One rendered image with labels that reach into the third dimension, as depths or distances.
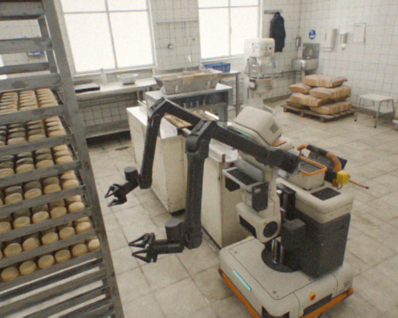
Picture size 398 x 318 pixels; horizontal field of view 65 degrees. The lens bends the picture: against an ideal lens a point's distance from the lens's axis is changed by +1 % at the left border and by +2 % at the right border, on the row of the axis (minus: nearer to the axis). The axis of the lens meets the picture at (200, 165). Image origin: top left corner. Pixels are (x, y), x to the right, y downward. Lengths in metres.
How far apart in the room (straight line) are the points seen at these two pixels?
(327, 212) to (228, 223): 0.89
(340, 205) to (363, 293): 0.84
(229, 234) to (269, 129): 1.20
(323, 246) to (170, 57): 4.76
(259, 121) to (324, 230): 0.73
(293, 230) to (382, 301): 0.93
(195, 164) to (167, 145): 1.58
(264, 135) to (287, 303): 0.96
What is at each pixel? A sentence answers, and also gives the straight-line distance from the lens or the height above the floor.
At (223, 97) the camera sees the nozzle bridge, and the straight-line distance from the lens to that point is 2.93.
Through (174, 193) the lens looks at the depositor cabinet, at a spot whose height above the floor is 0.28.
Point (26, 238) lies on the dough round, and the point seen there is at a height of 1.05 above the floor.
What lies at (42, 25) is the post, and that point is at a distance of 1.43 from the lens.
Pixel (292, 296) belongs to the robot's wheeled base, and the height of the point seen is 0.28.
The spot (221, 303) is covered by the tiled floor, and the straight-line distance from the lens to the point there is 2.29.
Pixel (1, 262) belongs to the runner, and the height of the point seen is 1.05.
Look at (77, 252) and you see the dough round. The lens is 1.28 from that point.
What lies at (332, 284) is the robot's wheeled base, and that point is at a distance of 2.15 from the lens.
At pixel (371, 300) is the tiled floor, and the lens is 2.50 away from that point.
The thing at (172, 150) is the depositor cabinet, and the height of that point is 0.71.
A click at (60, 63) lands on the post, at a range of 0.98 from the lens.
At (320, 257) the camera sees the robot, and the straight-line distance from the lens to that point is 1.96.
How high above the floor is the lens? 1.71
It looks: 25 degrees down
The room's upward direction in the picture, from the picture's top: 3 degrees counter-clockwise
